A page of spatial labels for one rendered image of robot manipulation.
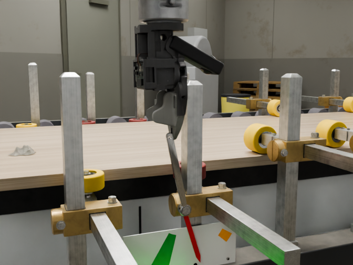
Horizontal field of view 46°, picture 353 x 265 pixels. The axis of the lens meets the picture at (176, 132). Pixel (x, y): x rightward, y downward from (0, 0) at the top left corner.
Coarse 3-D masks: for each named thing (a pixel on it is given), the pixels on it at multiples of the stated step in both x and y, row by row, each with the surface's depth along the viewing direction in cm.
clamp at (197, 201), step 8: (176, 192) 93; (208, 192) 91; (216, 192) 91; (224, 192) 91; (232, 192) 92; (176, 200) 88; (192, 200) 89; (200, 200) 90; (232, 200) 93; (176, 208) 88; (192, 208) 89; (200, 208) 90; (176, 216) 90; (192, 216) 89
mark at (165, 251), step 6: (168, 234) 88; (168, 240) 88; (174, 240) 89; (162, 246) 88; (168, 246) 88; (162, 252) 88; (168, 252) 89; (156, 258) 88; (162, 258) 88; (168, 258) 89; (156, 264) 88; (162, 264) 89; (168, 264) 89
